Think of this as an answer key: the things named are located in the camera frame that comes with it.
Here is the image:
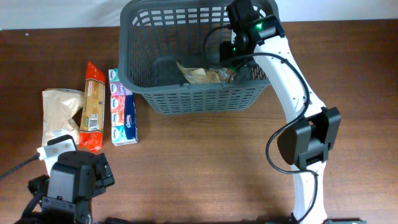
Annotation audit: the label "beige snack pouch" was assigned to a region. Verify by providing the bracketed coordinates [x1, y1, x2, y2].
[176, 62, 236, 85]

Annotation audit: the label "spaghetti packet red ends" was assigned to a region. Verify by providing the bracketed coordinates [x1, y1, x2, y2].
[79, 61, 106, 152]

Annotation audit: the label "Kleenex tissue multipack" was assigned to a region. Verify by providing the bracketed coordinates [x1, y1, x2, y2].
[108, 68, 139, 146]

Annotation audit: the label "beige grain bag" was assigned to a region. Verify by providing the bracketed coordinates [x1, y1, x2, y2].
[42, 88, 84, 146]

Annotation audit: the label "grey plastic basket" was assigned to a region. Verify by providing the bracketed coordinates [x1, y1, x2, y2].
[118, 1, 270, 114]

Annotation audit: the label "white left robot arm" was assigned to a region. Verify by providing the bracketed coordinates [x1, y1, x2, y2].
[17, 151, 115, 223]

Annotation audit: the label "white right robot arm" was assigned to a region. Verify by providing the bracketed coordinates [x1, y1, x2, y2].
[220, 1, 341, 223]

